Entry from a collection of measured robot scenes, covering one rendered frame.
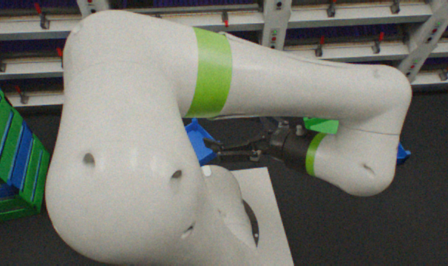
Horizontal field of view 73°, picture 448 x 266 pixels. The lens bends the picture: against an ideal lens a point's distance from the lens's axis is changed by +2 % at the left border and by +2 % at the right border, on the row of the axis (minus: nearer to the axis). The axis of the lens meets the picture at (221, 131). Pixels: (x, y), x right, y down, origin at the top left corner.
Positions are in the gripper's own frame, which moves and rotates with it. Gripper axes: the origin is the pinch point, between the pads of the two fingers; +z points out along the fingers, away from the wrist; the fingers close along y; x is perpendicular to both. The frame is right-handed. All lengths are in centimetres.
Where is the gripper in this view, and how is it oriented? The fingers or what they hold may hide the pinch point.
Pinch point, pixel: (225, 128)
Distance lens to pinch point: 78.7
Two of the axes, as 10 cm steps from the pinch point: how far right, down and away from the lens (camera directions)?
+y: -6.4, 5.7, -5.1
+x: 2.7, 7.9, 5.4
